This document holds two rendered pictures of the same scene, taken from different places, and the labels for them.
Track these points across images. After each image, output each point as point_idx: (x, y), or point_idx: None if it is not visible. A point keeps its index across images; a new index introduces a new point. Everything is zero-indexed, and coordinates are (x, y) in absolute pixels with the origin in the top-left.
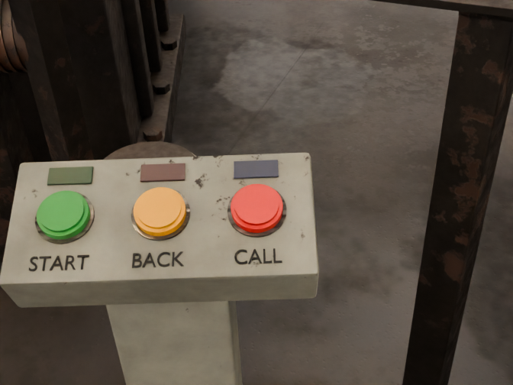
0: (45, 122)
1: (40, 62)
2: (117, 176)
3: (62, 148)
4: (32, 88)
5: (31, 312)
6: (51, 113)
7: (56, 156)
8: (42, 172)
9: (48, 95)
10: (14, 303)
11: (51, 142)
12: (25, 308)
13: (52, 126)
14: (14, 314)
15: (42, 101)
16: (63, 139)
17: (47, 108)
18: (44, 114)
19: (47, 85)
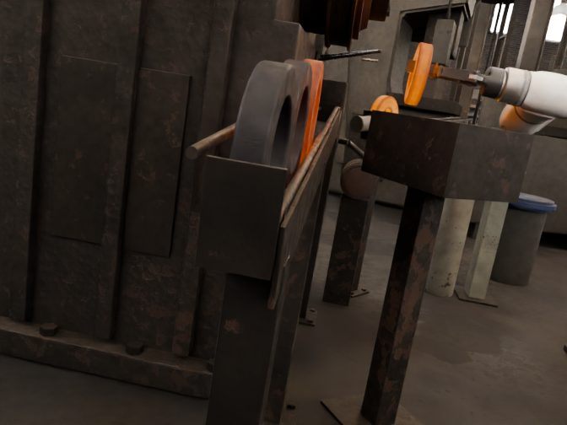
0: (367, 212)
1: (377, 182)
2: None
3: (369, 221)
4: (369, 196)
5: (377, 304)
6: (372, 205)
7: (365, 228)
8: None
9: (374, 196)
10: (372, 307)
11: (366, 221)
12: (375, 305)
13: (369, 212)
14: (379, 308)
15: (370, 201)
16: (371, 216)
17: (371, 203)
18: (369, 207)
19: (375, 191)
